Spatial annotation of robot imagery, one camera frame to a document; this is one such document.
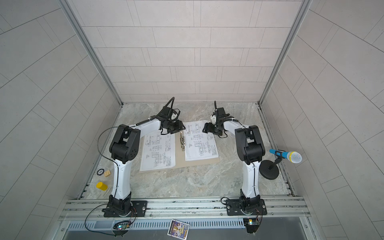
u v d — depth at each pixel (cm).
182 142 94
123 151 55
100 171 82
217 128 77
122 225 64
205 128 91
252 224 68
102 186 74
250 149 54
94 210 71
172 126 88
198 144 94
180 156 89
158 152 91
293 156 63
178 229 65
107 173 81
